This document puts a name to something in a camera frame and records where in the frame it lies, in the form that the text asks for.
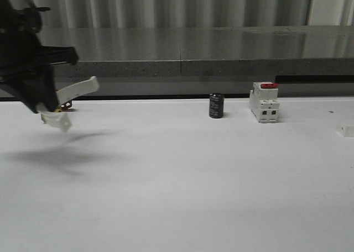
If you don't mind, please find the brass valve with red handwheel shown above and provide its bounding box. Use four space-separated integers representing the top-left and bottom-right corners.
55 100 72 113

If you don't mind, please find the white half-ring pipe clamp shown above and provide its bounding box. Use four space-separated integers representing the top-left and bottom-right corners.
37 76 100 132

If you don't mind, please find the white circuit breaker red switch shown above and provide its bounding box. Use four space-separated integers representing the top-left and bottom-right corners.
249 82 280 123

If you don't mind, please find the black cylindrical capacitor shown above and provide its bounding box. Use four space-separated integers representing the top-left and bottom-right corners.
209 93 225 119

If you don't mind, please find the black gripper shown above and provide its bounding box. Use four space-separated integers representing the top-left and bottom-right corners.
1 0 79 113

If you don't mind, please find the grey stone counter ledge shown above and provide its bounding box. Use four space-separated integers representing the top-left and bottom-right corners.
39 26 353 83

